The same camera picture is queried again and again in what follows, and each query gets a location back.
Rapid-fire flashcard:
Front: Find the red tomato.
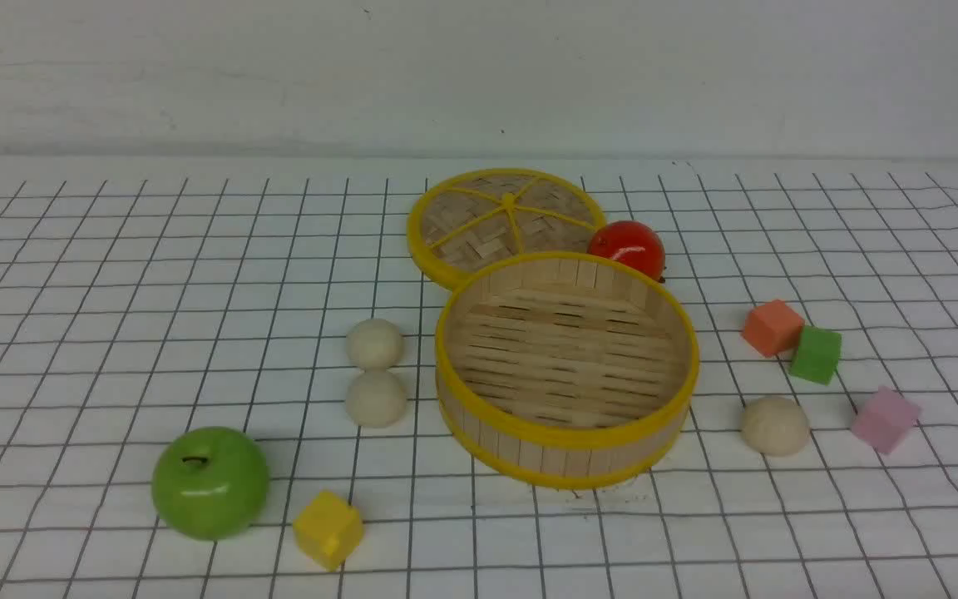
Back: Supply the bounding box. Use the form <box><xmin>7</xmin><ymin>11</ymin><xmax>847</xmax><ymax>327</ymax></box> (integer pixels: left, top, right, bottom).
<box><xmin>588</xmin><ymin>220</ymin><xmax>666</xmax><ymax>284</ymax></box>

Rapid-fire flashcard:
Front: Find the green cube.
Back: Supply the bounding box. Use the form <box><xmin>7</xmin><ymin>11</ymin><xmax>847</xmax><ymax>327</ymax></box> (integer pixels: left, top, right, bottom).
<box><xmin>788</xmin><ymin>324</ymin><xmax>842</xmax><ymax>384</ymax></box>

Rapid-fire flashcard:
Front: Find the bamboo steamer lid yellow rim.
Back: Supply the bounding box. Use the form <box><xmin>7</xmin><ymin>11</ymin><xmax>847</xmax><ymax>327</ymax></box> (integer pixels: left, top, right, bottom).
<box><xmin>406</xmin><ymin>168</ymin><xmax>607</xmax><ymax>290</ymax></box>

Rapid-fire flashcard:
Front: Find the green apple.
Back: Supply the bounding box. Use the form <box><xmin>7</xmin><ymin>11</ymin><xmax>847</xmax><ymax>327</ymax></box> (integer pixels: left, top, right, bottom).
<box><xmin>150</xmin><ymin>426</ymin><xmax>270</xmax><ymax>542</ymax></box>

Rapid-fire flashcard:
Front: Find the yellow cube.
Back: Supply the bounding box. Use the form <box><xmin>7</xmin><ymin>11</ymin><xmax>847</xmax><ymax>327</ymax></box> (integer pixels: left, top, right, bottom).
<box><xmin>292</xmin><ymin>490</ymin><xmax>364</xmax><ymax>572</ymax></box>

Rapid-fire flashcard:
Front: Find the orange cube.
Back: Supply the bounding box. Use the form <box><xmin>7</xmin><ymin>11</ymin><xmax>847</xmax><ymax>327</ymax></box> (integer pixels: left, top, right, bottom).
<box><xmin>740</xmin><ymin>299</ymin><xmax>805</xmax><ymax>358</ymax></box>

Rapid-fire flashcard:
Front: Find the bamboo steamer tray yellow rim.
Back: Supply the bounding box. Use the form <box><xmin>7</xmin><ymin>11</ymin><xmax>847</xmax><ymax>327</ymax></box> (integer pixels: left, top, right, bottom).
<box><xmin>436</xmin><ymin>253</ymin><xmax>700</xmax><ymax>489</ymax></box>

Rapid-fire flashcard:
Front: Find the pink cube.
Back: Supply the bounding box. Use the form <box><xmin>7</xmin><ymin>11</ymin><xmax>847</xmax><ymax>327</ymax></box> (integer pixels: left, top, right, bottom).
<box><xmin>849</xmin><ymin>386</ymin><xmax>921</xmax><ymax>455</ymax></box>

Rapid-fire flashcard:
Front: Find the white bun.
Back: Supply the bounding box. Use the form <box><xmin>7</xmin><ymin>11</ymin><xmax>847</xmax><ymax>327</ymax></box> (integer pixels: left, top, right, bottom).
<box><xmin>346</xmin><ymin>319</ymin><xmax>404</xmax><ymax>371</ymax></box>
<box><xmin>740</xmin><ymin>394</ymin><xmax>811</xmax><ymax>458</ymax></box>
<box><xmin>343</xmin><ymin>371</ymin><xmax>407</xmax><ymax>428</ymax></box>

